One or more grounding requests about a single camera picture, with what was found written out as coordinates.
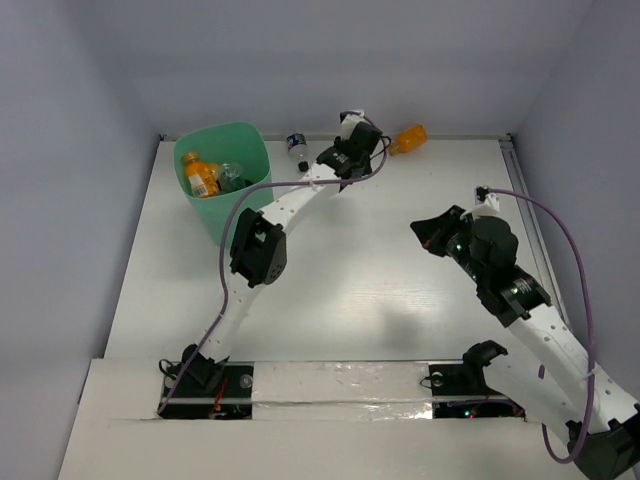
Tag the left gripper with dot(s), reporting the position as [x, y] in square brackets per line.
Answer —
[366, 138]

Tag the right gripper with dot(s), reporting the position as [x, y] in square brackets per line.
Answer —
[432, 230]

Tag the clear Pepsi bottle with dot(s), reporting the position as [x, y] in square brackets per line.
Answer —
[297, 150]

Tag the clear water bottle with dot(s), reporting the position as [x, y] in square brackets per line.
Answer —
[231, 178]

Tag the small orange juice bottle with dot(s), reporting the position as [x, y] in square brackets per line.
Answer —
[201, 178]

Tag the orange juice bottle blue label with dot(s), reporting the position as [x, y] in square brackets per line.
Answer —
[215, 169]

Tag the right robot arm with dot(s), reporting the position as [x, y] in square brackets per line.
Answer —
[561, 386]

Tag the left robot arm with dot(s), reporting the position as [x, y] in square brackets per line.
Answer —
[257, 252]

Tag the green plastic bin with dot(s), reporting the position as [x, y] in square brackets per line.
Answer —
[235, 142]

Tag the amber ribbed orange bottle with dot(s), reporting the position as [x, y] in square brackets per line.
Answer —
[409, 140]

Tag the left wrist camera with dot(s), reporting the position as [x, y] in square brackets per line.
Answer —
[349, 119]

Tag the aluminium rail right edge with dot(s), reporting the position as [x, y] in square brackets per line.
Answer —
[528, 213]

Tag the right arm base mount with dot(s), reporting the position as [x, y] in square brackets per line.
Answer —
[459, 390]

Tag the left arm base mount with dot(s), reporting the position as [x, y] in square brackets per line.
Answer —
[208, 390]

